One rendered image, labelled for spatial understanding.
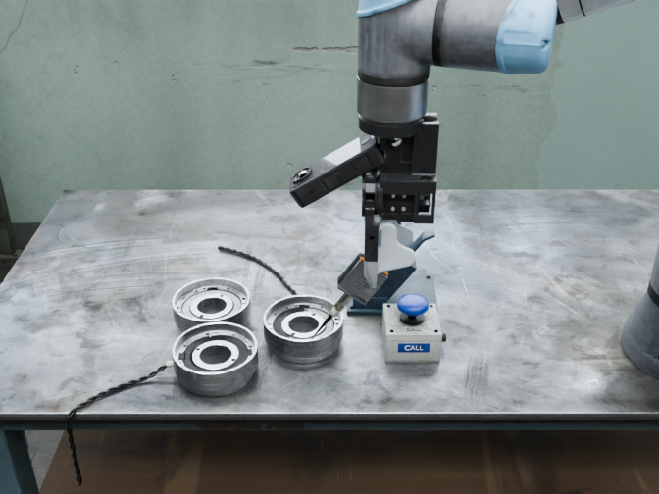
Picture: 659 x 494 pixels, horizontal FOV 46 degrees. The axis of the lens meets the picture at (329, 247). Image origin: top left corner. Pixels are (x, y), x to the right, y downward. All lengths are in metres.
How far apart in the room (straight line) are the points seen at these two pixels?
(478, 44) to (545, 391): 0.44
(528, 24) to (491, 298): 0.50
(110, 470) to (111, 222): 0.41
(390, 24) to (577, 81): 1.93
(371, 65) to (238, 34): 1.74
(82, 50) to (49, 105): 0.23
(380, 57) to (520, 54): 0.14
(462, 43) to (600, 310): 0.52
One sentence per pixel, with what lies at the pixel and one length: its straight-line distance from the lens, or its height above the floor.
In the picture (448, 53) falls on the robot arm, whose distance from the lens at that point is 0.78.
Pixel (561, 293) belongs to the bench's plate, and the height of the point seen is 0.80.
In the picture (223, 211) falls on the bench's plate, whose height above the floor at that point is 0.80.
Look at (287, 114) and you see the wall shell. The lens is 2.60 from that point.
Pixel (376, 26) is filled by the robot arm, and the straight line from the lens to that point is 0.79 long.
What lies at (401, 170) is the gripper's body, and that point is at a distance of 0.86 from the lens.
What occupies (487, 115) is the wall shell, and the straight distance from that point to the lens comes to 2.65.
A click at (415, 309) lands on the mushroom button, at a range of 0.98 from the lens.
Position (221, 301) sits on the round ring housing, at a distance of 1.09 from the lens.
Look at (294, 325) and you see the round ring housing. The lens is 1.05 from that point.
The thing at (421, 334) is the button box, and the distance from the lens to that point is 0.99.
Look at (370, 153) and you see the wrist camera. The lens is 0.85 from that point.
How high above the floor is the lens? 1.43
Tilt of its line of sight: 30 degrees down
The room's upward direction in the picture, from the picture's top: straight up
